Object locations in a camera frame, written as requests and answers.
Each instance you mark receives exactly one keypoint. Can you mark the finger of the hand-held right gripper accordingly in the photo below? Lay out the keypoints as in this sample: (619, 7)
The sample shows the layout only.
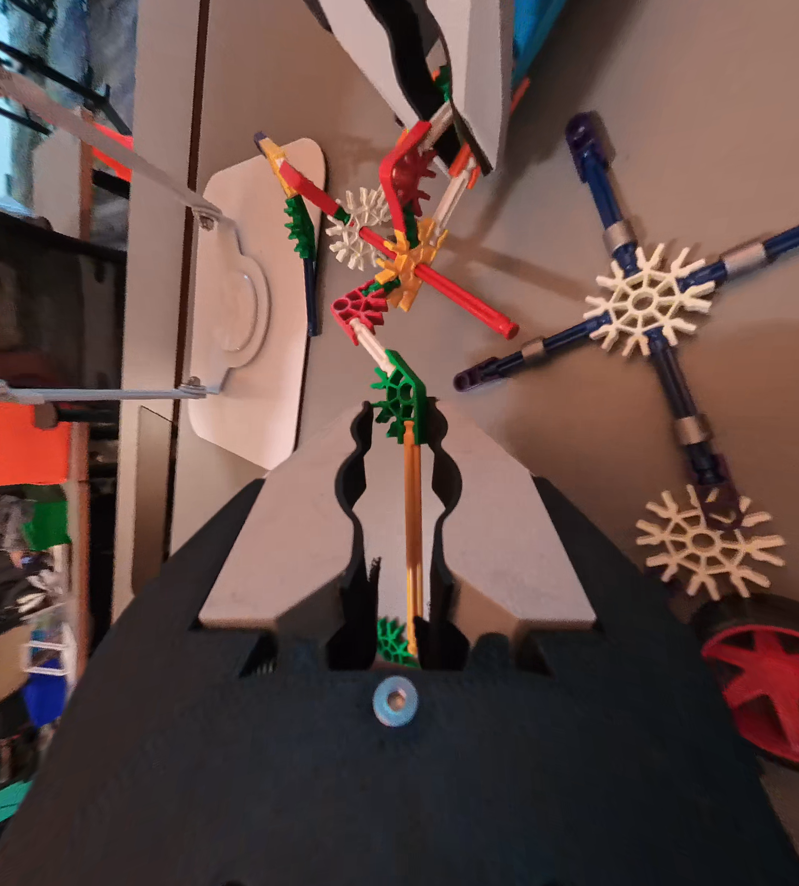
(365, 34)
(482, 69)

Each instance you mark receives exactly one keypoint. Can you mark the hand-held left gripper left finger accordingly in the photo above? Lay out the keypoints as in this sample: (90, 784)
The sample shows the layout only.
(275, 554)

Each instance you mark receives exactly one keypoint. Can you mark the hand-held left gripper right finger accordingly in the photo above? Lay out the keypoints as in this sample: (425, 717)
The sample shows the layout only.
(517, 554)

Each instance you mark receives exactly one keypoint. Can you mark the colourful toy construction model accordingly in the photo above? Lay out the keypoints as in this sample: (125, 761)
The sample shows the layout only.
(406, 266)

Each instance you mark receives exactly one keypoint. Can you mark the white snowflake connector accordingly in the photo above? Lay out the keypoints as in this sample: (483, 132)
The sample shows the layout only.
(722, 547)

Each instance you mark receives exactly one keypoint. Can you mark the blue rod cross assembly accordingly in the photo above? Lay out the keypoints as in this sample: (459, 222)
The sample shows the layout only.
(690, 429)

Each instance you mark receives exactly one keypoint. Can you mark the clear suction dome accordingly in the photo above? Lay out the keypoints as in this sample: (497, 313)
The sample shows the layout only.
(244, 311)

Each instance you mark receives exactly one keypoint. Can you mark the orange block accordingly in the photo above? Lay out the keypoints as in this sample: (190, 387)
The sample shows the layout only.
(22, 446)

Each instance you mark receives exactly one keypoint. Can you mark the black wheel red hub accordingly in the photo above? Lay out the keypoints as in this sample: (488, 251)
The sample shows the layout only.
(780, 664)

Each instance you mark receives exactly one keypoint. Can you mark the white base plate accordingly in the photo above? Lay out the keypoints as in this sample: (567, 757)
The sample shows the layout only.
(268, 207)

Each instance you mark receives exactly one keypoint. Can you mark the white mount bracket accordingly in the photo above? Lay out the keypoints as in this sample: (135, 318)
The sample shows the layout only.
(233, 242)

